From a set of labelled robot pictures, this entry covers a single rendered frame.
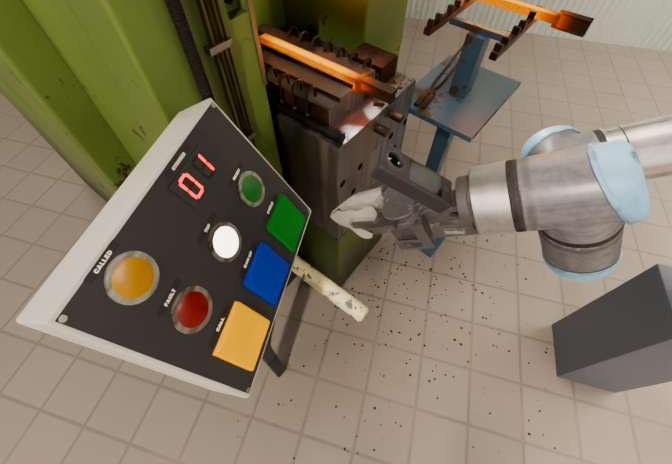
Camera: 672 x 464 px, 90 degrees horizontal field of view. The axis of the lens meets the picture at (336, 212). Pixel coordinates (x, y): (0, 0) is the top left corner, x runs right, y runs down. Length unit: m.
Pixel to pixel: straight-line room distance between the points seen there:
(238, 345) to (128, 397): 1.23
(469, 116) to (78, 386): 1.82
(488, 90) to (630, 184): 1.03
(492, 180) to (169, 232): 0.39
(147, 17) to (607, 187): 0.66
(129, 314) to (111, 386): 1.34
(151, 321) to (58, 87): 0.81
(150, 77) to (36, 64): 0.46
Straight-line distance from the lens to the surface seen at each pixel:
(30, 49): 1.10
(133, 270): 0.43
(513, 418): 1.65
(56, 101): 1.15
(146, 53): 0.68
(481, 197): 0.43
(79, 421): 1.79
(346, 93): 0.89
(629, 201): 0.44
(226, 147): 0.53
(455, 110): 1.28
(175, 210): 0.46
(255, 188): 0.55
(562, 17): 1.32
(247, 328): 0.52
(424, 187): 0.43
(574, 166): 0.43
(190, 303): 0.46
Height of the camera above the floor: 1.50
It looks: 55 degrees down
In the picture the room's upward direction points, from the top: straight up
